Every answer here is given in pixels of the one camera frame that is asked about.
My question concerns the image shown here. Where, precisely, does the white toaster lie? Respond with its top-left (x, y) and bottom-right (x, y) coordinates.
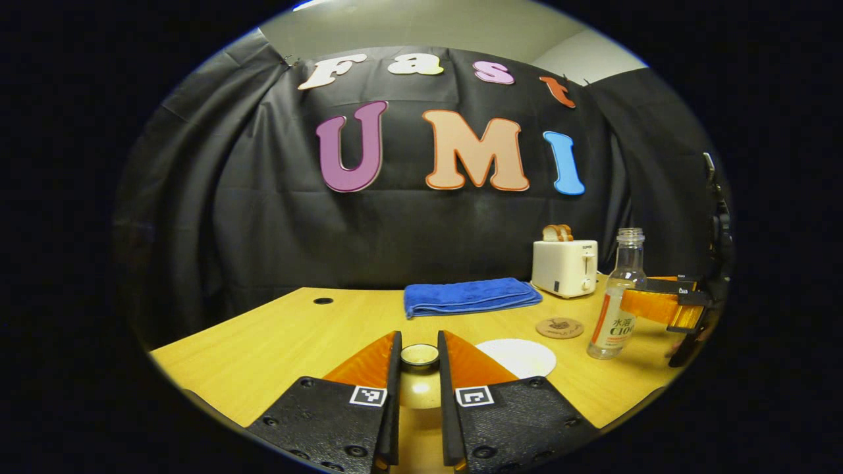
top-left (531, 240), bottom-right (599, 299)

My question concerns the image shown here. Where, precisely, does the beige teacup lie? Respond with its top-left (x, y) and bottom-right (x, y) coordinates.
top-left (476, 338), bottom-right (557, 380)

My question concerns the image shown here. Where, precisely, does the beige teacup lid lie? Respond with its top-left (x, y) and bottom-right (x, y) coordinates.
top-left (397, 343), bottom-right (443, 413)

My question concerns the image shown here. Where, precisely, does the blue folded towel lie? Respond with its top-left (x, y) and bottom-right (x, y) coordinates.
top-left (404, 277), bottom-right (543, 320)

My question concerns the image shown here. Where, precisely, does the clear water bottle yellow label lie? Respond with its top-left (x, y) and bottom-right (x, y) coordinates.
top-left (587, 228), bottom-right (647, 360)

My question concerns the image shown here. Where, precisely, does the round wooden coaster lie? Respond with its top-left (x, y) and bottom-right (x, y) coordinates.
top-left (535, 317), bottom-right (585, 340)

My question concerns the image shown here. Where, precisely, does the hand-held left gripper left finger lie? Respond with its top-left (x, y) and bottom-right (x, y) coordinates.
top-left (247, 330), bottom-right (403, 473)

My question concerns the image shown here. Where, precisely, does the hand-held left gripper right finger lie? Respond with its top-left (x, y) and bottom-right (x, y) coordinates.
top-left (438, 330), bottom-right (600, 473)

